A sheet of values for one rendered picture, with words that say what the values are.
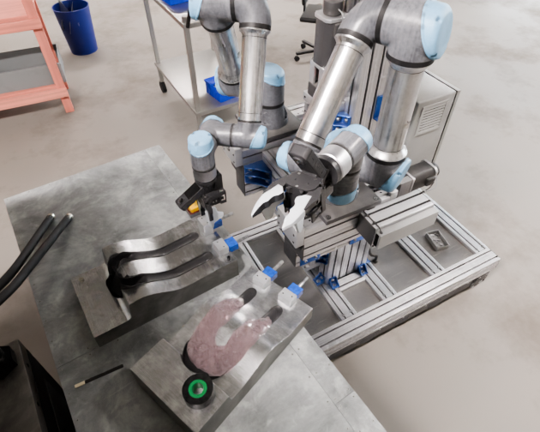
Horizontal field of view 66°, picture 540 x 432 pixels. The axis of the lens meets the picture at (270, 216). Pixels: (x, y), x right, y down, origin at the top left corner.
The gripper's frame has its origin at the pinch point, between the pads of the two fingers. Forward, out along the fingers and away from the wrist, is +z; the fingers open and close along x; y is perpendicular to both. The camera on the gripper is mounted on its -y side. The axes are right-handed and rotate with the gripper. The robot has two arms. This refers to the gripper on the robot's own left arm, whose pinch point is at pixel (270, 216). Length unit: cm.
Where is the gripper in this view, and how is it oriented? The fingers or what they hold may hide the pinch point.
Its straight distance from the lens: 76.9
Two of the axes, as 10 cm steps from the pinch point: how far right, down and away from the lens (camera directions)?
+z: -6.0, 5.8, -5.6
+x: -8.0, -3.3, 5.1
